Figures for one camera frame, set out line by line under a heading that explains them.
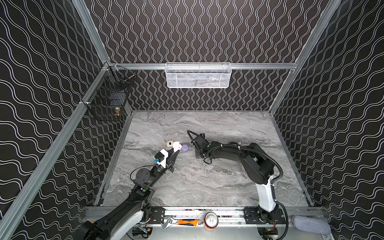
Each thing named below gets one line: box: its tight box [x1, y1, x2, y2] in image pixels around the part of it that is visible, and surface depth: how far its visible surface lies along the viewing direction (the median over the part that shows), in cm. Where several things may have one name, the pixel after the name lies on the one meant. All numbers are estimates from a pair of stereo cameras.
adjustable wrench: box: [160, 215, 178, 229], surface depth 74 cm
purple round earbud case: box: [181, 144, 189, 152], surface depth 100 cm
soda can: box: [204, 211, 219, 229], surface depth 65 cm
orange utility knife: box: [177, 219, 199, 227], surface depth 73 cm
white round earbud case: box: [172, 141, 182, 153], surface depth 73 cm
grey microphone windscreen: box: [292, 215, 331, 235], surface depth 72 cm
